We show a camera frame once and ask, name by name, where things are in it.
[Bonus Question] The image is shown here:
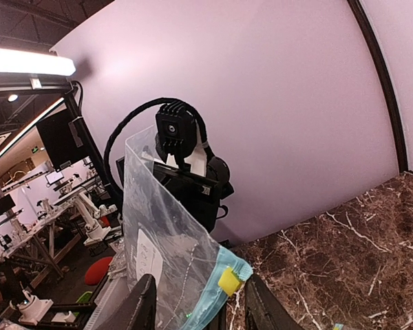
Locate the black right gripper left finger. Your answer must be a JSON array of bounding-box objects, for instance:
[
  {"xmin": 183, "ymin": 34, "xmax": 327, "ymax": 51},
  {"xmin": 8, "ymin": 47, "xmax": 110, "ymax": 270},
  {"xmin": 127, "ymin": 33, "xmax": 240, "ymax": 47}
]
[{"xmin": 112, "ymin": 274, "xmax": 157, "ymax": 330}]

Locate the small clear zip bag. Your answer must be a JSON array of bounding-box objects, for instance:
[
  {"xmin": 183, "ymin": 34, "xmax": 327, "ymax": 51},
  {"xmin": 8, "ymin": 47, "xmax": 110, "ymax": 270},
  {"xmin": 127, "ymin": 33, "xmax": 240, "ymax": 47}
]
[{"xmin": 123, "ymin": 126, "xmax": 253, "ymax": 329}]

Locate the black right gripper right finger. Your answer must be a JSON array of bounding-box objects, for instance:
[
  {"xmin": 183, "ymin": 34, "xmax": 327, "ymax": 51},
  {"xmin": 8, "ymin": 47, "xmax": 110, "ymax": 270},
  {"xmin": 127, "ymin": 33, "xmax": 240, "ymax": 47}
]
[{"xmin": 244, "ymin": 274, "xmax": 303, "ymax": 330}]

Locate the black corner frame post right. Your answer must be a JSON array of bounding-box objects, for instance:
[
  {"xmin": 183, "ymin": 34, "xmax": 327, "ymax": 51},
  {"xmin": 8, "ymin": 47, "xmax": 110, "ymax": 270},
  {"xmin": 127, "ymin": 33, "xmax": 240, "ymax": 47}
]
[{"xmin": 346, "ymin": 0, "xmax": 409, "ymax": 173}]

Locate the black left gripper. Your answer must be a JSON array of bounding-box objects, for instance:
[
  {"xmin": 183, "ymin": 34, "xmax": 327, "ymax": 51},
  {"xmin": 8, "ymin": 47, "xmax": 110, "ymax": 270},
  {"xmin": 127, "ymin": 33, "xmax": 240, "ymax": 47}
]
[{"xmin": 116, "ymin": 156, "xmax": 235, "ymax": 234}]

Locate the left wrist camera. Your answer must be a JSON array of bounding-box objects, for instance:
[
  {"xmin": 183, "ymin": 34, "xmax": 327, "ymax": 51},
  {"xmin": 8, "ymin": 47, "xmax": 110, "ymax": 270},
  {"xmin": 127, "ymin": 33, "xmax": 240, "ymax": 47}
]
[{"xmin": 156, "ymin": 99, "xmax": 209, "ymax": 177}]

